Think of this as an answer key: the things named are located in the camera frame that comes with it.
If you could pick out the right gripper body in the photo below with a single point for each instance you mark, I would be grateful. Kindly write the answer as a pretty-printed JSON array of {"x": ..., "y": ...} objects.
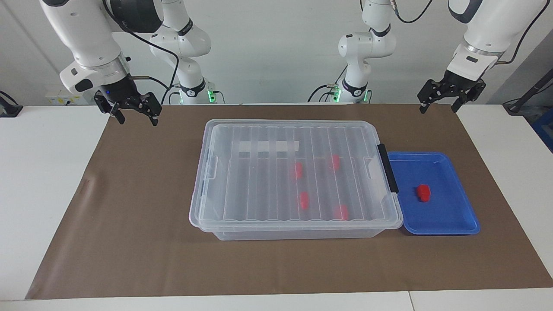
[{"x": 116, "y": 88}]

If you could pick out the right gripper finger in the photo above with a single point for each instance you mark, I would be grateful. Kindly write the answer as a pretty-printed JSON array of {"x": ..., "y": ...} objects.
[
  {"x": 117, "y": 113},
  {"x": 151, "y": 106}
]

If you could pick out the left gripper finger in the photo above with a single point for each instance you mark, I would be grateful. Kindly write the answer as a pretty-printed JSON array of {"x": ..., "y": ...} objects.
[
  {"x": 473, "y": 94},
  {"x": 432, "y": 93}
]

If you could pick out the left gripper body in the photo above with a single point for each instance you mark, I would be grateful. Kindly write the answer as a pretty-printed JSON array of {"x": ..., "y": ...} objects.
[{"x": 461, "y": 81}]

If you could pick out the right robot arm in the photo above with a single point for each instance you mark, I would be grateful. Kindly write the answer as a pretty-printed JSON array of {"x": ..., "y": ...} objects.
[{"x": 82, "y": 34}]

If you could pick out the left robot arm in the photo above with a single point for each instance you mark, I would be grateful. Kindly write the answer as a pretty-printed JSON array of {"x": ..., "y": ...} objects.
[{"x": 490, "y": 26}]

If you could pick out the black box latch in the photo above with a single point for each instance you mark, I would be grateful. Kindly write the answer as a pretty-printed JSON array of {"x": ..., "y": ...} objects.
[{"x": 388, "y": 168}]

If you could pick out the red block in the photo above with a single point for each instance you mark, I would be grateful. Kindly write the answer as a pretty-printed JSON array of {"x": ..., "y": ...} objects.
[
  {"x": 304, "y": 201},
  {"x": 335, "y": 162},
  {"x": 341, "y": 212},
  {"x": 297, "y": 170},
  {"x": 424, "y": 193}
]

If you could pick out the clear plastic storage box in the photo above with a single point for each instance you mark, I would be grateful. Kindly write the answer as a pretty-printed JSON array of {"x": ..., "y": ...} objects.
[{"x": 298, "y": 234}]

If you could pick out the black stand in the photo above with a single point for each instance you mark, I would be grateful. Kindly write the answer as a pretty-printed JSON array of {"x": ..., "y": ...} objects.
[
  {"x": 525, "y": 97},
  {"x": 8, "y": 108}
]

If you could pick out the white power strip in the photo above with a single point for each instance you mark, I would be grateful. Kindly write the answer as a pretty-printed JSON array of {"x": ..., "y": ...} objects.
[{"x": 60, "y": 98}]

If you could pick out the blue crate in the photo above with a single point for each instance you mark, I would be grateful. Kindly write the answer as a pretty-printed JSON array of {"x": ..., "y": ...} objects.
[{"x": 545, "y": 129}]

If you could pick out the blue plastic tray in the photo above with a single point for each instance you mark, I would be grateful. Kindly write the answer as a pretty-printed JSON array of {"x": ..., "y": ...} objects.
[{"x": 449, "y": 216}]

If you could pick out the clear plastic lid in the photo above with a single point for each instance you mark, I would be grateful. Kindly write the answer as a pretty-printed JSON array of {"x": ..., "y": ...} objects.
[{"x": 293, "y": 177}]

